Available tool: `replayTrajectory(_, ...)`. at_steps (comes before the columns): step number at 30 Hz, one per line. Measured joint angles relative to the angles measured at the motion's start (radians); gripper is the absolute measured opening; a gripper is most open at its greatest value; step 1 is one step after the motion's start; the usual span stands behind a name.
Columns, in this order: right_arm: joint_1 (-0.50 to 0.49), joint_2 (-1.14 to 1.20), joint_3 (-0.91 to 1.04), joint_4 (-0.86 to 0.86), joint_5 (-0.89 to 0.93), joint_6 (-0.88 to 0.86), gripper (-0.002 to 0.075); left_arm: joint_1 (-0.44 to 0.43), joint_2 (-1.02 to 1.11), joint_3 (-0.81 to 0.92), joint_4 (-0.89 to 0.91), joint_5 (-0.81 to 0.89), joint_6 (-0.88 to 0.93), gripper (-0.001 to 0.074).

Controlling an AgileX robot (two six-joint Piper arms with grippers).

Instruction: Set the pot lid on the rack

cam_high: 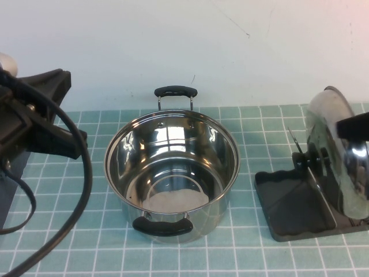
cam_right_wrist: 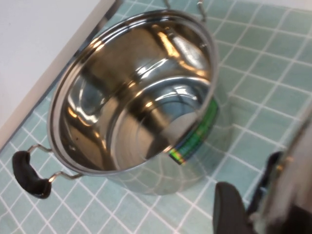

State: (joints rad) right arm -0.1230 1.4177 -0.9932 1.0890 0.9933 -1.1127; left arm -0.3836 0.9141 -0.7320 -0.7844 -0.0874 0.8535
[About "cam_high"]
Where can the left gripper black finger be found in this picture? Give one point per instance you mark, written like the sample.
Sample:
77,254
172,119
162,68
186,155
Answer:
49,92
63,142

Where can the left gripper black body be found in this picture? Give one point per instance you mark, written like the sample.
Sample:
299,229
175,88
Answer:
14,124

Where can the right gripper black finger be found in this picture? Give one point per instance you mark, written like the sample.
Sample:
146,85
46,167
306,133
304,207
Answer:
354,128

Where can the stainless steel lid black knob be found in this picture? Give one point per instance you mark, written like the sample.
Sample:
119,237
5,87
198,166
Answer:
331,161

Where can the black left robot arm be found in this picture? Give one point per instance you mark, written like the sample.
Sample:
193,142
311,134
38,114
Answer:
14,190

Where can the teal grid tablecloth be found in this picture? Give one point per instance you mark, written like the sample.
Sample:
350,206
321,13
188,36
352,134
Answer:
144,259

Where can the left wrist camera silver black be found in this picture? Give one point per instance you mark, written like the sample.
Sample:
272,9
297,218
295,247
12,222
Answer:
8,65

